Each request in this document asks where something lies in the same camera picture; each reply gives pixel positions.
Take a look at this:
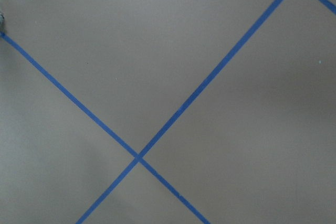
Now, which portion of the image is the wicker fruit basket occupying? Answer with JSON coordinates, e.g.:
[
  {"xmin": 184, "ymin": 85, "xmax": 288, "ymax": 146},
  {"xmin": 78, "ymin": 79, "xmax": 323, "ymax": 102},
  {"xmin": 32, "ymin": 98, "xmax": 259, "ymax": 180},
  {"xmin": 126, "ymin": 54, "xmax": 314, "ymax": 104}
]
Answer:
[{"xmin": 0, "ymin": 12, "xmax": 5, "ymax": 32}]

